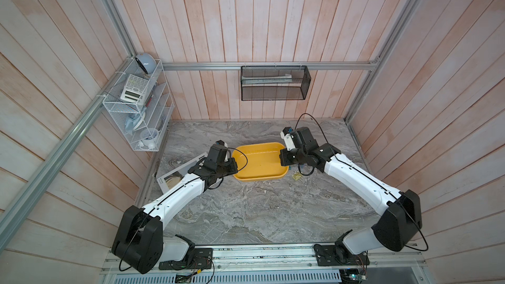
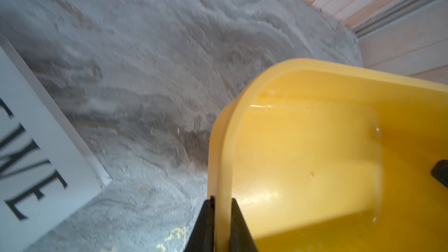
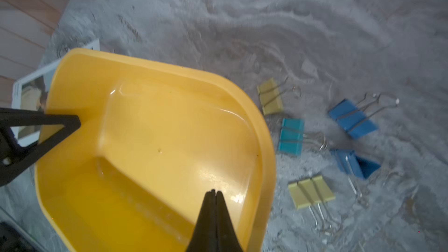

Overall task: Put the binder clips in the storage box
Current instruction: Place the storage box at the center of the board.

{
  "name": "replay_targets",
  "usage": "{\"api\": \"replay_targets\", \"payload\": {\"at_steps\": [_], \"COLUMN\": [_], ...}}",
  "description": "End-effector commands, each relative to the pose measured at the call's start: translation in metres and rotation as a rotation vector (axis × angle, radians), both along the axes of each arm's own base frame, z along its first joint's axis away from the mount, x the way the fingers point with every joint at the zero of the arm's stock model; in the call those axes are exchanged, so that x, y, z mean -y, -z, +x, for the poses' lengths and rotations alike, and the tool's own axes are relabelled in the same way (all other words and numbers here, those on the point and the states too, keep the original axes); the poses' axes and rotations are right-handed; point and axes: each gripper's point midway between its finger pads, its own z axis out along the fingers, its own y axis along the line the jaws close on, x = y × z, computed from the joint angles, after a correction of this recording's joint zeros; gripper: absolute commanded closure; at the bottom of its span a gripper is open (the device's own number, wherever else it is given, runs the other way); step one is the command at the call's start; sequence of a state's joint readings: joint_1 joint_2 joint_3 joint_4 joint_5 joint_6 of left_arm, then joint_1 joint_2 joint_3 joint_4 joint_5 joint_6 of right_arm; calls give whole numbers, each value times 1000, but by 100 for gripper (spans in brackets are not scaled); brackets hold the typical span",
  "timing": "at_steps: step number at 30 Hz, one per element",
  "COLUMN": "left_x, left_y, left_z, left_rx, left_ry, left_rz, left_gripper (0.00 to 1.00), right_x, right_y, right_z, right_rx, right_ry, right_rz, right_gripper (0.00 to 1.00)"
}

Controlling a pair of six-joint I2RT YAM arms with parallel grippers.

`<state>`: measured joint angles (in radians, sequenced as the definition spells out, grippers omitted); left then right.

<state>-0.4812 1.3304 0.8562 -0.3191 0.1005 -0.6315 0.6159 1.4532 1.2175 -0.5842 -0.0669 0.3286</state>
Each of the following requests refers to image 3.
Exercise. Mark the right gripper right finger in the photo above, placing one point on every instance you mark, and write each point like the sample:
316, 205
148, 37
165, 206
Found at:
214, 231

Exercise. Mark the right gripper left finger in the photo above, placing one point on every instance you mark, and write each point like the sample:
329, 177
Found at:
27, 135

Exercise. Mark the yellow binder clip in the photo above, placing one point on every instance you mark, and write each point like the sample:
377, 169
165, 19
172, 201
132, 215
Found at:
314, 194
270, 95

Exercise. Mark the yellow plastic storage box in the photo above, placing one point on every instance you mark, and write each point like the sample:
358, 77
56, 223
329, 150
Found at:
154, 138

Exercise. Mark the blue binder clip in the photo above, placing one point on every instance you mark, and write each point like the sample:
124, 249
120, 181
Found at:
356, 118
353, 165

